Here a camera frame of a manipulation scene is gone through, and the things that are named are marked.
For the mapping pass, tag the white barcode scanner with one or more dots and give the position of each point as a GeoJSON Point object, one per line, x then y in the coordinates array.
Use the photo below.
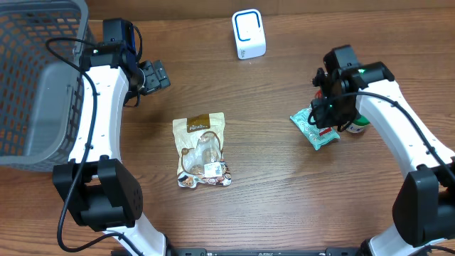
{"type": "Point", "coordinates": [249, 34]}

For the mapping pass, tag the teal wet wipes pack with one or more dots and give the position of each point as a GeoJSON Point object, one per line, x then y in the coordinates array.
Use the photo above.
{"type": "Point", "coordinates": [311, 131]}

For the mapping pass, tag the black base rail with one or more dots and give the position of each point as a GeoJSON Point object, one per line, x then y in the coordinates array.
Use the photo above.
{"type": "Point", "coordinates": [330, 251]}

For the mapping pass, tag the grey plastic basket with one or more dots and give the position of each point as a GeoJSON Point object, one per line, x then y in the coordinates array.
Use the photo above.
{"type": "Point", "coordinates": [41, 95]}

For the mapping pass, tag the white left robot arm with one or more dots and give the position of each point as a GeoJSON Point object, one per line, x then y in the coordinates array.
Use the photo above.
{"type": "Point", "coordinates": [102, 199]}

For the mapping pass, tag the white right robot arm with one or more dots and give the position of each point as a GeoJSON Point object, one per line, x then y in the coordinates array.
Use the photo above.
{"type": "Point", "coordinates": [423, 211]}

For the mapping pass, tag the red candy bar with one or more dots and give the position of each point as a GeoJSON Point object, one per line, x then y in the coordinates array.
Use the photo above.
{"type": "Point", "coordinates": [323, 131]}

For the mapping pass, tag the white snack bag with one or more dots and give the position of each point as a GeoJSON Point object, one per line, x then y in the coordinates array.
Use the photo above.
{"type": "Point", "coordinates": [199, 142]}

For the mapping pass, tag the green lid jar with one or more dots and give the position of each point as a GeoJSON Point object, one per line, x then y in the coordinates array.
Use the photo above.
{"type": "Point", "coordinates": [358, 125]}

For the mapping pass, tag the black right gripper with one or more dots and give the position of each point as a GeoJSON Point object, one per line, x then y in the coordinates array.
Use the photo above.
{"type": "Point", "coordinates": [324, 119]}

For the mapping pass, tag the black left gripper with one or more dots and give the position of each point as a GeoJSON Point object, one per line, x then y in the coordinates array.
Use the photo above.
{"type": "Point", "coordinates": [153, 77]}

